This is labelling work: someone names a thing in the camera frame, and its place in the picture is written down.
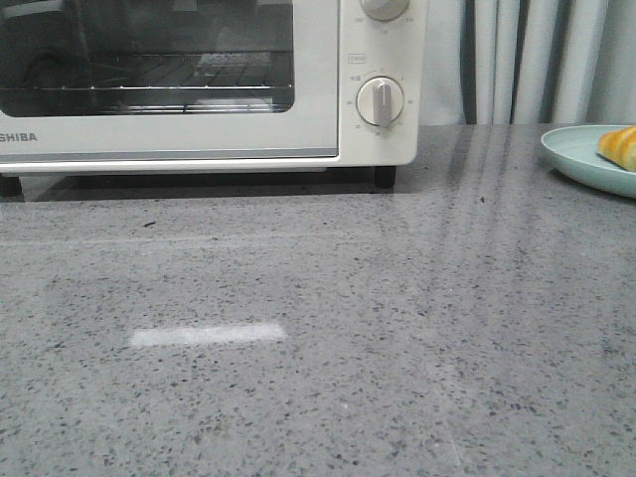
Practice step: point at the white toaster oven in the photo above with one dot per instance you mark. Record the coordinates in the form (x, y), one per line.
(367, 49)

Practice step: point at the oven glass door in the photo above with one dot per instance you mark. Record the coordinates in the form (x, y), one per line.
(80, 29)

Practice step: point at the grey curtain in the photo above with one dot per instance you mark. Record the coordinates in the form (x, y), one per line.
(528, 62)

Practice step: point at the oven knob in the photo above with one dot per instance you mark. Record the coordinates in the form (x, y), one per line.
(384, 10)
(380, 101)

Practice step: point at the metal oven rack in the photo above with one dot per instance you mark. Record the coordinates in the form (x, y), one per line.
(147, 84)

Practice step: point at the golden croissant bread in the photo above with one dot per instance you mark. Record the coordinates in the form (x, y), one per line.
(618, 147)

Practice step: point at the light green plate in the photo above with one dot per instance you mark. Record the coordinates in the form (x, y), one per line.
(572, 150)

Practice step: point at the lower oven knob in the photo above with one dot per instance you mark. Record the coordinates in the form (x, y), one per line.
(380, 101)

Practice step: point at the upper oven knob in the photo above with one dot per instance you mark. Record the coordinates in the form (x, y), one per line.
(384, 10)

